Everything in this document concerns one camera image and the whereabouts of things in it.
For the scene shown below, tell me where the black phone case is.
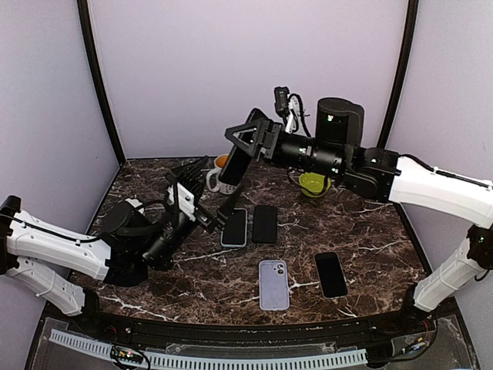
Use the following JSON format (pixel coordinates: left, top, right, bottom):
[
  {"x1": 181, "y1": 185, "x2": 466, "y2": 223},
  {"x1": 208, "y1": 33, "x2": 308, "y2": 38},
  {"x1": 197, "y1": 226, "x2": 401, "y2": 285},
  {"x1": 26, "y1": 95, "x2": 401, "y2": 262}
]
[{"x1": 219, "y1": 108, "x2": 267, "y2": 186}]

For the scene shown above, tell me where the light blue phone case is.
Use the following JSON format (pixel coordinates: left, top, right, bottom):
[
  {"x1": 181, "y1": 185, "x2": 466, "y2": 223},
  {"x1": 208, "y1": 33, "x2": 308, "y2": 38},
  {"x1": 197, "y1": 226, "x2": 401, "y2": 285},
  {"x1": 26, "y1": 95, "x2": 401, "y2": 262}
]
[{"x1": 220, "y1": 207, "x2": 248, "y2": 248}]

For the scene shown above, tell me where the black phone purple edge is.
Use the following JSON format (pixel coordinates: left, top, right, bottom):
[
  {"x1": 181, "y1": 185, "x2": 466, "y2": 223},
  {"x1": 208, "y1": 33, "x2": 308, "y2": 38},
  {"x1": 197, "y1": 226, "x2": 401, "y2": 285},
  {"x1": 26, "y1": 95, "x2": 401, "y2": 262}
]
[{"x1": 253, "y1": 207, "x2": 277, "y2": 242}]

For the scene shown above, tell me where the lilac phone case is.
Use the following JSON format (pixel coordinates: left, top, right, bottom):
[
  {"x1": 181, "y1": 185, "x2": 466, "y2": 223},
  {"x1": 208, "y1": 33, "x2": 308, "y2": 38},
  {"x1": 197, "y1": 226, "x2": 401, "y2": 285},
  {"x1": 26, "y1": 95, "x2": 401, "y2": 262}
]
[{"x1": 259, "y1": 260, "x2": 290, "y2": 311}]

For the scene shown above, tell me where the clear magsafe phone case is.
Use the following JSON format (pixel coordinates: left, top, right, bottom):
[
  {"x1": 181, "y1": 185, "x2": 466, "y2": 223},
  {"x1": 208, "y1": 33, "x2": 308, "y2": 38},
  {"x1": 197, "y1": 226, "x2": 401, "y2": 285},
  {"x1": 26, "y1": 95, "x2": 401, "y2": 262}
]
[{"x1": 314, "y1": 251, "x2": 350, "y2": 301}]

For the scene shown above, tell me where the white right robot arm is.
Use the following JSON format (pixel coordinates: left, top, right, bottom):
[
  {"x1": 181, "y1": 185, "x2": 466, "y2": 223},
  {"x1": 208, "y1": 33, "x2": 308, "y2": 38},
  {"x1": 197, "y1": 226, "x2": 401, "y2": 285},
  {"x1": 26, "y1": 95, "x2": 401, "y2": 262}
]
[{"x1": 219, "y1": 95, "x2": 492, "y2": 335}]

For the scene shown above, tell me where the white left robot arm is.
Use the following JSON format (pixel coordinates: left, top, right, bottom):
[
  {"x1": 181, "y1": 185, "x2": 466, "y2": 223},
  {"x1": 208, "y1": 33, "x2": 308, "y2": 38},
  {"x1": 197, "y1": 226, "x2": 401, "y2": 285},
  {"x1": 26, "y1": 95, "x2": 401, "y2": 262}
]
[{"x1": 1, "y1": 183, "x2": 241, "y2": 336}]

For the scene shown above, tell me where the white mug orange inside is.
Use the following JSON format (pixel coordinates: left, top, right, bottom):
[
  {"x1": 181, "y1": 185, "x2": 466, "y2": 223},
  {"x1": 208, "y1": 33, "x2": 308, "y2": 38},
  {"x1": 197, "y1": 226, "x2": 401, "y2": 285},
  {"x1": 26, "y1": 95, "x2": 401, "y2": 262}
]
[{"x1": 206, "y1": 154, "x2": 234, "y2": 195}]

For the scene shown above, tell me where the green bowl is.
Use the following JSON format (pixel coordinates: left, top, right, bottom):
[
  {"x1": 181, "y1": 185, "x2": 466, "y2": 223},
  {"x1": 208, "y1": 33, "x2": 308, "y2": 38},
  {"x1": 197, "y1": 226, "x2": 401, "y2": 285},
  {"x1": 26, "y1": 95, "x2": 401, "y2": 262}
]
[{"x1": 298, "y1": 173, "x2": 331, "y2": 197}]

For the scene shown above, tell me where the white scalloped bowl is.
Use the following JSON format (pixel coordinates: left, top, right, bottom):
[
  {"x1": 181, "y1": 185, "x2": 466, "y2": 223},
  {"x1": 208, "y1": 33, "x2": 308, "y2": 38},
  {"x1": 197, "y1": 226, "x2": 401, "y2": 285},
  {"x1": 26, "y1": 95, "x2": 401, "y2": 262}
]
[{"x1": 125, "y1": 198, "x2": 144, "y2": 211}]

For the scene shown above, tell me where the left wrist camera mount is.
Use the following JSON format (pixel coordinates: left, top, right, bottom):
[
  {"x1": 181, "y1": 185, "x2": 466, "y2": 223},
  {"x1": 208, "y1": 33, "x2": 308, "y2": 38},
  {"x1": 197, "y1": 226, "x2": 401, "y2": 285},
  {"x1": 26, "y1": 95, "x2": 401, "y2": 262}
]
[{"x1": 164, "y1": 156, "x2": 211, "y2": 224}]

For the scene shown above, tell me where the white slotted cable duct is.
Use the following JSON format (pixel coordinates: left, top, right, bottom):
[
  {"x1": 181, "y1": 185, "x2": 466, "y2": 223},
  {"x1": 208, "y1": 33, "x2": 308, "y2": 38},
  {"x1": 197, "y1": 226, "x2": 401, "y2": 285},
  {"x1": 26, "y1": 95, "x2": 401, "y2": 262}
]
[{"x1": 49, "y1": 329, "x2": 367, "y2": 369}]

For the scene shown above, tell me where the black front table rail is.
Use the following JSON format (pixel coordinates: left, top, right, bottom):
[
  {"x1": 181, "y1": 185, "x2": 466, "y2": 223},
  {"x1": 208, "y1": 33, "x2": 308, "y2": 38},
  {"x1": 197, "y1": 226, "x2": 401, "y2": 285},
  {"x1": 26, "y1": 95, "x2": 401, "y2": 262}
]
[{"x1": 33, "y1": 297, "x2": 470, "y2": 347}]

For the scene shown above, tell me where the black right frame post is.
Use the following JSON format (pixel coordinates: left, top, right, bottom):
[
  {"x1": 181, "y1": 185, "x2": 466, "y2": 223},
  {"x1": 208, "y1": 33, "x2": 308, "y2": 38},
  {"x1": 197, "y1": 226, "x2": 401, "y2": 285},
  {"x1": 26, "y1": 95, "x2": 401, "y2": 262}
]
[{"x1": 377, "y1": 0, "x2": 420, "y2": 149}]

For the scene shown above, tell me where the black frame post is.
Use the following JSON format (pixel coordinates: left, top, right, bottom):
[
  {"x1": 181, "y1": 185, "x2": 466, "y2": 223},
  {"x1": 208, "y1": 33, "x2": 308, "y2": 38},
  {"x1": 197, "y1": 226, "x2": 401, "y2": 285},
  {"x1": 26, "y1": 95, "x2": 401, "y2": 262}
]
[
  {"x1": 377, "y1": 0, "x2": 420, "y2": 149},
  {"x1": 76, "y1": 0, "x2": 126, "y2": 167}
]

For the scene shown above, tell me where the black left frame post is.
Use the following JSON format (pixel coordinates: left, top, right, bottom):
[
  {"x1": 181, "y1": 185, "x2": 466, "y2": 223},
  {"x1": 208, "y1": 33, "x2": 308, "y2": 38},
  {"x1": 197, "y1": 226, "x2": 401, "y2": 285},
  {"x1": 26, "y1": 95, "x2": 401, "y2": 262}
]
[{"x1": 76, "y1": 0, "x2": 126, "y2": 167}]

